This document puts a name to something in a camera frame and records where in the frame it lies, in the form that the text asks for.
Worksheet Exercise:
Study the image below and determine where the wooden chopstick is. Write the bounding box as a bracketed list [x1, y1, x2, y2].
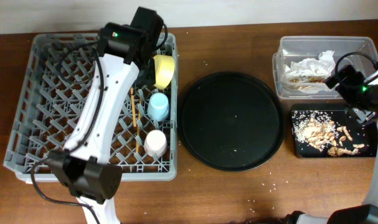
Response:
[130, 87, 137, 128]
[135, 98, 142, 154]

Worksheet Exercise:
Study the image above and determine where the yellow bowl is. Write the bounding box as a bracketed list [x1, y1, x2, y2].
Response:
[153, 55, 175, 90]

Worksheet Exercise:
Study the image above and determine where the blue plastic cup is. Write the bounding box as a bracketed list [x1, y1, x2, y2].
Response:
[147, 93, 169, 121]

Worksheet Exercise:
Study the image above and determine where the foil paper wrapper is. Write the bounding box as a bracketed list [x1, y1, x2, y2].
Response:
[281, 50, 336, 95]

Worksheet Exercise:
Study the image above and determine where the food scraps and rice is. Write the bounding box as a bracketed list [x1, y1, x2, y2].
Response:
[291, 110, 369, 158]

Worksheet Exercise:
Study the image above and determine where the pink plastic cup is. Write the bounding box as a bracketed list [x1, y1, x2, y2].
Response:
[144, 129, 168, 157]

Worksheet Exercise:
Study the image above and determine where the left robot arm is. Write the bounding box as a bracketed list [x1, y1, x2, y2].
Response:
[44, 7, 164, 223]

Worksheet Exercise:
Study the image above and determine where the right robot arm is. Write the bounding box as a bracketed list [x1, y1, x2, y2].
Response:
[285, 62, 378, 223]

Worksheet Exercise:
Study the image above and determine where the grey dishwasher rack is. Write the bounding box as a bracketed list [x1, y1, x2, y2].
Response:
[4, 33, 178, 183]

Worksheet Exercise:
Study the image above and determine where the clear plastic bin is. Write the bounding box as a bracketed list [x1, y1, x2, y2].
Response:
[273, 36, 378, 100]

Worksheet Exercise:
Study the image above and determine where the black rectangular tray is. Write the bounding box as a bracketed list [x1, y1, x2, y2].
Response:
[290, 103, 378, 158]

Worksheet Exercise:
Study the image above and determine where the round black tray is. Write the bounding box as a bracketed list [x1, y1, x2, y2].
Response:
[177, 71, 285, 172]

